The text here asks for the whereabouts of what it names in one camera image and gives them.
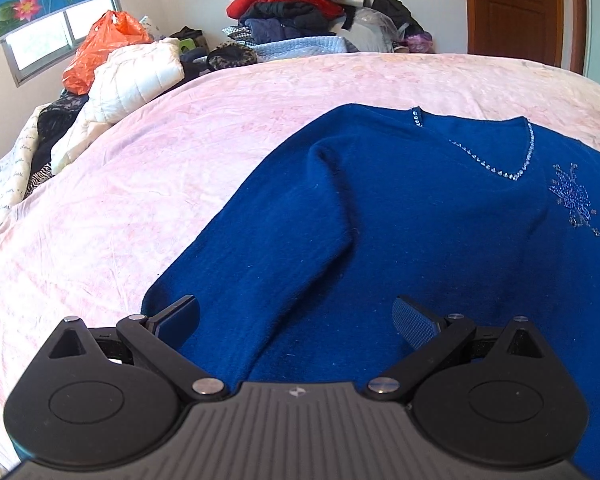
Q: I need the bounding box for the blue knit sweater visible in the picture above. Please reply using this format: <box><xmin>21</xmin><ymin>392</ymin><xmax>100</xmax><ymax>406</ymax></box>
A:
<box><xmin>142</xmin><ymin>104</ymin><xmax>600</xmax><ymax>479</ymax></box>

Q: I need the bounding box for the dark clothes pile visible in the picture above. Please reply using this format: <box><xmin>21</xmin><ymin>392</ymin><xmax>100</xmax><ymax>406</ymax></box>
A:
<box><xmin>224</xmin><ymin>0</ymin><xmax>434</xmax><ymax>53</ymax></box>

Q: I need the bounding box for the pink floral bed blanket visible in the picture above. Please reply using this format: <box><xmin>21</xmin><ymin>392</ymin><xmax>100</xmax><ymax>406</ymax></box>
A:
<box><xmin>0</xmin><ymin>53</ymin><xmax>600</xmax><ymax>478</ymax></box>

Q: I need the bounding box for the white patterned quilt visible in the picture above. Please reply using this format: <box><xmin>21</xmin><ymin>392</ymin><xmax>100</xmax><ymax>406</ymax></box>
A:
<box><xmin>0</xmin><ymin>103</ymin><xmax>48</xmax><ymax>227</ymax></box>

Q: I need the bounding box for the white quilted jacket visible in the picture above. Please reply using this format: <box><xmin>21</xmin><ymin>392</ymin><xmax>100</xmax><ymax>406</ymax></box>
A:
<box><xmin>50</xmin><ymin>38</ymin><xmax>185</xmax><ymax>176</ymax></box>

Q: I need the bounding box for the leopard print fuzzy hat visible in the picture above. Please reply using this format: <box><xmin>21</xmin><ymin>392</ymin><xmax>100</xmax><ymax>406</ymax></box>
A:
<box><xmin>207</xmin><ymin>42</ymin><xmax>258</xmax><ymax>72</ymax></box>

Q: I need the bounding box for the purple plastic bag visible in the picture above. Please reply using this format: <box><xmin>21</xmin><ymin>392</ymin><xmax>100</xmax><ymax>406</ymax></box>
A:
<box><xmin>405</xmin><ymin>32</ymin><xmax>434</xmax><ymax>53</ymax></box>

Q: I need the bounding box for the light blue knit garment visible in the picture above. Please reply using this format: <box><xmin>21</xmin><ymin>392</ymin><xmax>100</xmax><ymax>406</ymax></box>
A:
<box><xmin>251</xmin><ymin>36</ymin><xmax>358</xmax><ymax>62</ymax></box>

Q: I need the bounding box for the orange plastic bag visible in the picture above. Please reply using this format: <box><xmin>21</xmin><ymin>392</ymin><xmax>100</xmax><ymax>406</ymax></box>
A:
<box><xmin>62</xmin><ymin>11</ymin><xmax>152</xmax><ymax>96</ymax></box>

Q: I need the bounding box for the brown wooden door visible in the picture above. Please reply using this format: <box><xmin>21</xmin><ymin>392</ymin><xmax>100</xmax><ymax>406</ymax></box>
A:
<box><xmin>467</xmin><ymin>0</ymin><xmax>588</xmax><ymax>75</ymax></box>

